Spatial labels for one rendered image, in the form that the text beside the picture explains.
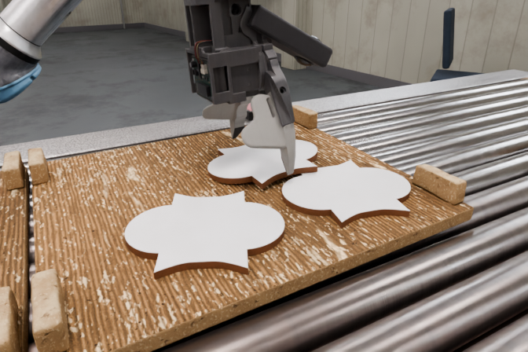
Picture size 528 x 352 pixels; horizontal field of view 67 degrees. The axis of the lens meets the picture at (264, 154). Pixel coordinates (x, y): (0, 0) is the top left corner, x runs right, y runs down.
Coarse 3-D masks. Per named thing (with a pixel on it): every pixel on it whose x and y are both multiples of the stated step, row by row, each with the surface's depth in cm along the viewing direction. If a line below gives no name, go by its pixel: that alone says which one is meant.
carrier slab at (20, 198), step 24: (0, 192) 45; (24, 192) 45; (0, 216) 40; (24, 216) 41; (0, 240) 37; (24, 240) 37; (0, 264) 34; (24, 264) 34; (24, 288) 31; (24, 312) 29; (24, 336) 27
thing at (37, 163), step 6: (30, 150) 49; (36, 150) 49; (30, 156) 48; (36, 156) 47; (42, 156) 48; (30, 162) 46; (36, 162) 46; (42, 162) 46; (30, 168) 46; (36, 168) 46; (42, 168) 46; (36, 174) 46; (42, 174) 46; (48, 174) 47; (36, 180) 46; (42, 180) 47; (48, 180) 47
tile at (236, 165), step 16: (304, 144) 54; (224, 160) 51; (240, 160) 50; (256, 160) 50; (272, 160) 50; (304, 160) 49; (224, 176) 46; (240, 176) 46; (256, 176) 46; (272, 176) 46
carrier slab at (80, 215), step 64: (64, 192) 45; (128, 192) 45; (192, 192) 45; (256, 192) 45; (64, 256) 35; (128, 256) 35; (256, 256) 35; (320, 256) 35; (128, 320) 28; (192, 320) 28
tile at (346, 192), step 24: (336, 168) 49; (360, 168) 49; (288, 192) 43; (312, 192) 43; (336, 192) 43; (360, 192) 43; (384, 192) 43; (408, 192) 43; (336, 216) 39; (360, 216) 40; (408, 216) 40
